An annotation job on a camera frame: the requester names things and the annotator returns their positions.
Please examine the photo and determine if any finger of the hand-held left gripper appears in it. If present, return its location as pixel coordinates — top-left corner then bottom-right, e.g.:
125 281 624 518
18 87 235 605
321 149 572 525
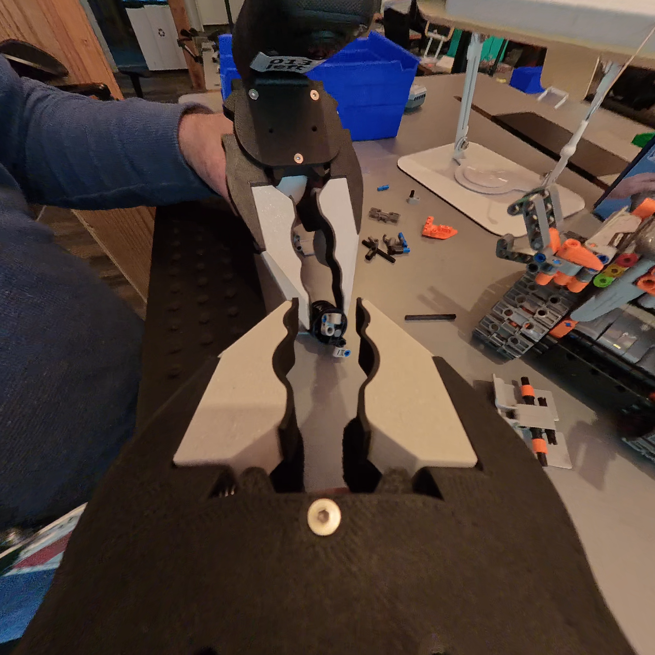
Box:
316 175 360 312
251 183 313 331

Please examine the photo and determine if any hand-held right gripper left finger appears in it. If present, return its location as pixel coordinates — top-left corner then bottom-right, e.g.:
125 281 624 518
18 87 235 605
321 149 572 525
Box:
173 299 305 493

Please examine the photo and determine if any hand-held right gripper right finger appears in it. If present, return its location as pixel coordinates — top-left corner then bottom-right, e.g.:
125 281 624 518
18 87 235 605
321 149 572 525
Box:
342 298 479 493

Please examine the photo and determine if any person's left forearm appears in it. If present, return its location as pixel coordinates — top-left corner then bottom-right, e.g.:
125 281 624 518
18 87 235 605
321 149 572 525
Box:
0 56 216 210

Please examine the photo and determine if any person's left hand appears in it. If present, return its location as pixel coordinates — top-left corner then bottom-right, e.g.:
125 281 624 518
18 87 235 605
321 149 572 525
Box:
178 113 236 200

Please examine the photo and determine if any blue plastic bin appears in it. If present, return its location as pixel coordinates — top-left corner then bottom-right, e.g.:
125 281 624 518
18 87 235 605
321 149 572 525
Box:
217 31 420 141

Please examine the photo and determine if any white book stand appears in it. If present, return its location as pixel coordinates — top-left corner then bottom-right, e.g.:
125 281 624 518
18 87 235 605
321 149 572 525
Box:
398 0 655 237

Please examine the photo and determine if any white recycling bin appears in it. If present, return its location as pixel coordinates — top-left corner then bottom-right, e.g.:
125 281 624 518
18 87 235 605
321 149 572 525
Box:
125 4 188 72

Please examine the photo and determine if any grey orange tracked toy robot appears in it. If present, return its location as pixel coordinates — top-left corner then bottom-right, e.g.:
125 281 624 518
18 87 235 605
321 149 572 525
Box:
473 187 655 461

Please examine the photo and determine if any person's clothed body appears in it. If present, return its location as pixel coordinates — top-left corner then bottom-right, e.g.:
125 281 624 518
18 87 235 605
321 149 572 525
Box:
0 164 144 530

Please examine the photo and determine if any small blue bin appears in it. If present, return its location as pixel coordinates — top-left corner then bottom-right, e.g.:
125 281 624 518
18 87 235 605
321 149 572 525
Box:
510 65 545 95

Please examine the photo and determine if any wooden pillar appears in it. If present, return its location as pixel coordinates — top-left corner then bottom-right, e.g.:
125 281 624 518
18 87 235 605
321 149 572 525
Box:
0 0 157 303

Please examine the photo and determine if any colourful printed carton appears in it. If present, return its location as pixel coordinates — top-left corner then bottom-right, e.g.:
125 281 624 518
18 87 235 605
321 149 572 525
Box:
0 504 87 643

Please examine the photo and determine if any black chair armrest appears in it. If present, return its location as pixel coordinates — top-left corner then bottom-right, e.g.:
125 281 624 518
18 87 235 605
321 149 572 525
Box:
0 40 113 100

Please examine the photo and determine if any blue robot kit box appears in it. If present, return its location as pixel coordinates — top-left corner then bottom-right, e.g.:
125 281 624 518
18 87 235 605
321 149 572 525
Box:
594 138 655 221

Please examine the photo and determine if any grey bracket with orange bush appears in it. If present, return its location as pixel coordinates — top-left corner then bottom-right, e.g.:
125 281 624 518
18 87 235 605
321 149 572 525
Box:
492 375 573 469

